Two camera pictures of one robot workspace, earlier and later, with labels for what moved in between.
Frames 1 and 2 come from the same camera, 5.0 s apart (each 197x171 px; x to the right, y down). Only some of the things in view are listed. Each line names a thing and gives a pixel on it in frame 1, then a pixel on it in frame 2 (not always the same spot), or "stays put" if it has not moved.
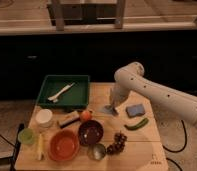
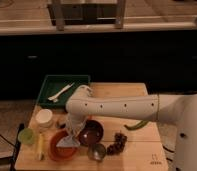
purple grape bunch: x=117 y=147 stays put
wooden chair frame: x=61 y=14 stays put
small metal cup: x=96 y=152 stays put
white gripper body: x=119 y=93 -> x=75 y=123
